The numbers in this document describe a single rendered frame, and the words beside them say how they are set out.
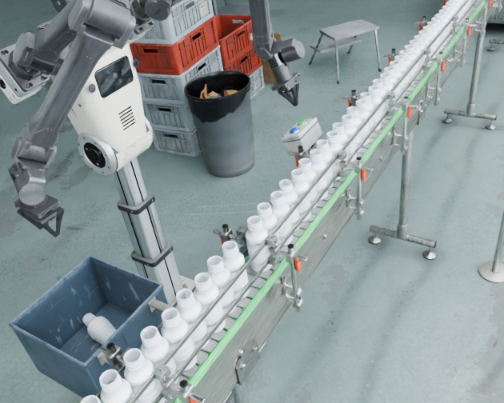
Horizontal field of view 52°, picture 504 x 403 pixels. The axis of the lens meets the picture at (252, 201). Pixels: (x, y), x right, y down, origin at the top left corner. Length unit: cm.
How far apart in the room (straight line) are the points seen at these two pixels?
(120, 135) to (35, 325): 63
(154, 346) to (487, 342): 179
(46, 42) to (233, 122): 222
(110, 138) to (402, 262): 178
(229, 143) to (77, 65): 244
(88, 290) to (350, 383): 121
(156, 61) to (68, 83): 263
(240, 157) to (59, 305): 214
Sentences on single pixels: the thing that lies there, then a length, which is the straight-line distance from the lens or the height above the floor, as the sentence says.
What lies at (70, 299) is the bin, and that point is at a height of 87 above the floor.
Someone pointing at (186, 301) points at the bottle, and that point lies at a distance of 116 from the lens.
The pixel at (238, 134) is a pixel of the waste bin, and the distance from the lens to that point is 348.
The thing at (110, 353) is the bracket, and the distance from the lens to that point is 122.
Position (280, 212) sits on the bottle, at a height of 112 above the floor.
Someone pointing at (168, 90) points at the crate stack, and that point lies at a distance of 381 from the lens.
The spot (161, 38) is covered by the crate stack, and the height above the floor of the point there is 92.
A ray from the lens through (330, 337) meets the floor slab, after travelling 254.
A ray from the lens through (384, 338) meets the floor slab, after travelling 254.
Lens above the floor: 198
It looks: 36 degrees down
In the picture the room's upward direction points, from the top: 9 degrees counter-clockwise
